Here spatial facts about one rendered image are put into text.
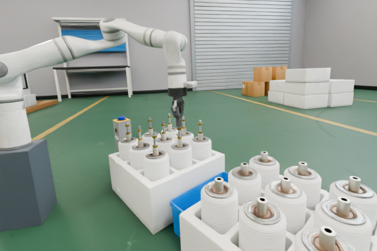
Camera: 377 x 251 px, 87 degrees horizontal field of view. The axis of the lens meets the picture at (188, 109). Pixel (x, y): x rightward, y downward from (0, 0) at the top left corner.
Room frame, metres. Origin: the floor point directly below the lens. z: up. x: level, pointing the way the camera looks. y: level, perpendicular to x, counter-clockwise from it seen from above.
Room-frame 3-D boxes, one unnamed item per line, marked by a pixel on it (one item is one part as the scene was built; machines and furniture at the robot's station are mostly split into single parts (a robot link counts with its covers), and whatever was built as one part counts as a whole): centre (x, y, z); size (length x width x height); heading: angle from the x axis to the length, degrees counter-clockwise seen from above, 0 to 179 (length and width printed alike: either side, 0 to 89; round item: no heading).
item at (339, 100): (2.95, -2.12, 0.09); 0.39 x 0.39 x 0.18; 15
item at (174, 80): (0.78, 0.02, 0.53); 0.11 x 0.09 x 0.06; 78
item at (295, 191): (0.46, -0.24, 0.25); 0.08 x 0.08 x 0.01
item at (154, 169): (0.71, 0.13, 0.16); 0.10 x 0.10 x 0.18
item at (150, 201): (0.88, 0.12, 0.09); 0.39 x 0.39 x 0.18; 40
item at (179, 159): (0.79, 0.04, 0.16); 0.10 x 0.10 x 0.18
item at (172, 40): (0.78, 0.04, 0.62); 0.09 x 0.07 x 0.15; 154
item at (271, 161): (0.63, -0.25, 0.25); 0.08 x 0.08 x 0.01
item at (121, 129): (1.05, 0.36, 0.16); 0.07 x 0.07 x 0.31; 40
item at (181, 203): (0.67, -0.07, 0.06); 0.30 x 0.11 x 0.12; 131
